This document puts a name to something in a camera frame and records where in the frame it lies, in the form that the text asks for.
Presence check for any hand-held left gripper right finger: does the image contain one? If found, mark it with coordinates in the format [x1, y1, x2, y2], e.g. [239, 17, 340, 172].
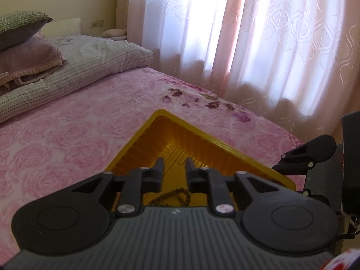
[186, 157, 282, 217]

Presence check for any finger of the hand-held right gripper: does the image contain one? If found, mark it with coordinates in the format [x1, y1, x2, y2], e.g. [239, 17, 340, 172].
[271, 142, 317, 176]
[301, 188, 331, 207]

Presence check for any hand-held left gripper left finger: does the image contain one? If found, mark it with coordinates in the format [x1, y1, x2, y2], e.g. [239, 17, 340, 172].
[70, 157, 165, 217]

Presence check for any dark brown bead necklace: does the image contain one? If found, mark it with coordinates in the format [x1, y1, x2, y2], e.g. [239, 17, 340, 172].
[143, 188, 192, 206]

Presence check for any yellow plastic tray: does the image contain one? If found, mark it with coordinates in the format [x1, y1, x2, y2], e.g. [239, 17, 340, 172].
[104, 109, 297, 211]

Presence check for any red patterned clothing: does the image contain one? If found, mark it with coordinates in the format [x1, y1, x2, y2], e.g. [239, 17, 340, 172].
[323, 247, 360, 270]

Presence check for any pink floral blanket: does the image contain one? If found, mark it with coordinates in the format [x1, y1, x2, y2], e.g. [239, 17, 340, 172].
[0, 66, 307, 259]

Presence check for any grey striped quilt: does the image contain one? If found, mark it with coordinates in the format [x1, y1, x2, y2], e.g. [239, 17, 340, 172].
[0, 34, 154, 124]

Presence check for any white patterned curtain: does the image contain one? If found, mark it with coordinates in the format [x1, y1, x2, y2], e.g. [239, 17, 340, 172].
[117, 0, 360, 147]

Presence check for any small pink cushion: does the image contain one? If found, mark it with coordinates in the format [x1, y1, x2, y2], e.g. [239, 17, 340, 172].
[101, 28, 128, 40]

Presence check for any pink pillow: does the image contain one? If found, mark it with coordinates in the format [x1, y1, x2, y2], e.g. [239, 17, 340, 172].
[0, 36, 68, 96]

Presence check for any green checked pillow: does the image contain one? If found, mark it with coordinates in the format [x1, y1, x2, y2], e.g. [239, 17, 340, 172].
[0, 11, 53, 52]

